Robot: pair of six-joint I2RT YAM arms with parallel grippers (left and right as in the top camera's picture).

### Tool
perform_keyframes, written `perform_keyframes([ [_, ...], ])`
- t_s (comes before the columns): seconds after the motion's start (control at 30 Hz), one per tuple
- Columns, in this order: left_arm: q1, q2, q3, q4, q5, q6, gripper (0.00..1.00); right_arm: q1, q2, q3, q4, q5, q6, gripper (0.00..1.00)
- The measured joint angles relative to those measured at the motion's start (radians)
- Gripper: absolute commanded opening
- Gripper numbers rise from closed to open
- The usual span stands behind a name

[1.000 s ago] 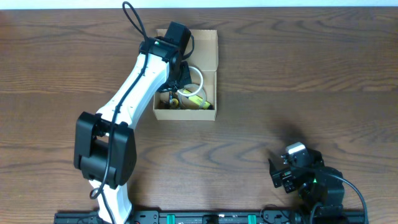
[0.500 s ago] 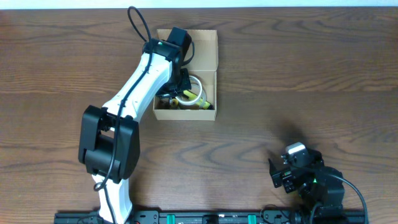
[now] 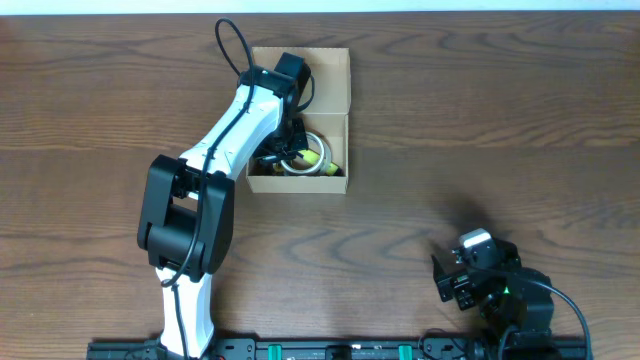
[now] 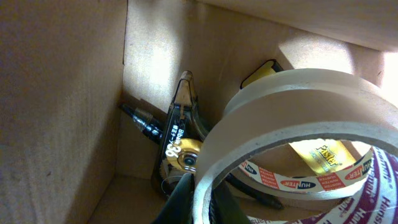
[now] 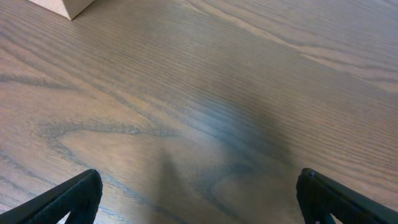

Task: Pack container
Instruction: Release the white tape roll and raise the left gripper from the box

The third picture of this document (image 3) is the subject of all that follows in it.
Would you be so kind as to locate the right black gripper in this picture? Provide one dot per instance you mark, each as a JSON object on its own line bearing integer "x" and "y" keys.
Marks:
{"x": 459, "y": 282}

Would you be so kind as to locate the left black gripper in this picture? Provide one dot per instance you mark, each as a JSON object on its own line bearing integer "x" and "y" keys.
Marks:
{"x": 284, "y": 151}

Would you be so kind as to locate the yellow highlighter marker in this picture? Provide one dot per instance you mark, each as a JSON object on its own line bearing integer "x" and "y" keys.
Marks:
{"x": 328, "y": 168}

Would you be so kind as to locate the white tape roll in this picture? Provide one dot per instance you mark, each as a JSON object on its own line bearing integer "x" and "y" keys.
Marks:
{"x": 287, "y": 167}

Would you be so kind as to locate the clear tape roll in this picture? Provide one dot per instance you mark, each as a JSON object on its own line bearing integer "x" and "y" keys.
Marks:
{"x": 320, "y": 142}

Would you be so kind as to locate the black yellow correction tape dispenser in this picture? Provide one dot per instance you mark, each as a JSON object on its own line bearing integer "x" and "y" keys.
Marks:
{"x": 270, "y": 170}

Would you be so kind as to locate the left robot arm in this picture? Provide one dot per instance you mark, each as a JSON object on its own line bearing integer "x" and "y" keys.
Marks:
{"x": 187, "y": 215}

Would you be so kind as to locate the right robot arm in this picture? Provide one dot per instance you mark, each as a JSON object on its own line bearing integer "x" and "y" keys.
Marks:
{"x": 515, "y": 301}

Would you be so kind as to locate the open cardboard box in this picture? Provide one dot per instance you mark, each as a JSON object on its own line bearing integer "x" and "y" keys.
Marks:
{"x": 327, "y": 117}

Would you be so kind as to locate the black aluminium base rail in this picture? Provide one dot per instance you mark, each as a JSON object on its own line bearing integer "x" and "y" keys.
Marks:
{"x": 427, "y": 348}

